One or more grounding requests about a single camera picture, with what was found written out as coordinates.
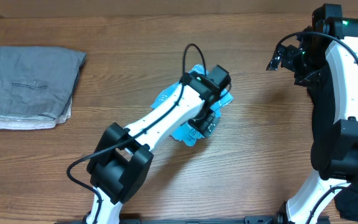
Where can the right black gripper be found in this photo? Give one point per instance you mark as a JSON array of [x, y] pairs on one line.
[[310, 79]]

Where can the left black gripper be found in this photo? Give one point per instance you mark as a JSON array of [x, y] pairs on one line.
[[207, 123]]

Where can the light blue printed t-shirt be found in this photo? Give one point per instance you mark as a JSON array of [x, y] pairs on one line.
[[186, 133]]

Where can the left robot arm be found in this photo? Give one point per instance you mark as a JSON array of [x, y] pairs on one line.
[[123, 155]]

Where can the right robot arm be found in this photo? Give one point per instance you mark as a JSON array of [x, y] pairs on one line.
[[327, 21]]

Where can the black polo shirt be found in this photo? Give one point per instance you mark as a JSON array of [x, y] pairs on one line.
[[334, 153]]

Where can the folded grey trousers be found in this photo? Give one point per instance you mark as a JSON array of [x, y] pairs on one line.
[[38, 81]]

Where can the folded beige cloth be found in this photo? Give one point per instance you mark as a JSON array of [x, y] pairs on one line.
[[35, 123]]

